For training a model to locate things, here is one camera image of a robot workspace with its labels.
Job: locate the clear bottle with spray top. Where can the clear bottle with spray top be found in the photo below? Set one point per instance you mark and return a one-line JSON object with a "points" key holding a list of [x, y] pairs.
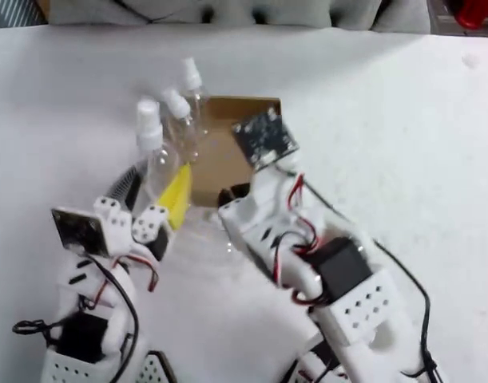
{"points": [[196, 99], [157, 159], [181, 127]]}

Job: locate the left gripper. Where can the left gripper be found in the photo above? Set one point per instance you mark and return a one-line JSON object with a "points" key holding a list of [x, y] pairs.
{"points": [[120, 279]]}

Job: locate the brown cardboard box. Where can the brown cardboard box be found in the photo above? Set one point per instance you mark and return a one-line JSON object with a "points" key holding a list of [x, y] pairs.
{"points": [[223, 159]]}

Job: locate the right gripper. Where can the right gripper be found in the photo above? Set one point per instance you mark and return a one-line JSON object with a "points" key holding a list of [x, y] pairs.
{"points": [[263, 215]]}

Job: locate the grey tufted sofa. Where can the grey tufted sofa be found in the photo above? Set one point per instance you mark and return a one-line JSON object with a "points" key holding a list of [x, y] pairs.
{"points": [[235, 12]]}

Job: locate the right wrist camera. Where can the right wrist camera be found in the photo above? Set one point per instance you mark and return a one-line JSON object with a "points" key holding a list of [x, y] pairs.
{"points": [[265, 139]]}

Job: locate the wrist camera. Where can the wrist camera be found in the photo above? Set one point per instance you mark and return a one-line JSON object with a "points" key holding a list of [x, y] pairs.
{"points": [[80, 233], [265, 139]]}

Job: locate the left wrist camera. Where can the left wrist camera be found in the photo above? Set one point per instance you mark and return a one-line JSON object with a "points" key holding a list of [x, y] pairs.
{"points": [[80, 233]]}

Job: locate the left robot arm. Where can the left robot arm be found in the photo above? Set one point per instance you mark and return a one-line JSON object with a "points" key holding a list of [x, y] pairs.
{"points": [[80, 365]]}

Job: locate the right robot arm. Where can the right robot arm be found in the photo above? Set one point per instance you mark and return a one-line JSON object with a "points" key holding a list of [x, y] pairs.
{"points": [[359, 311]]}

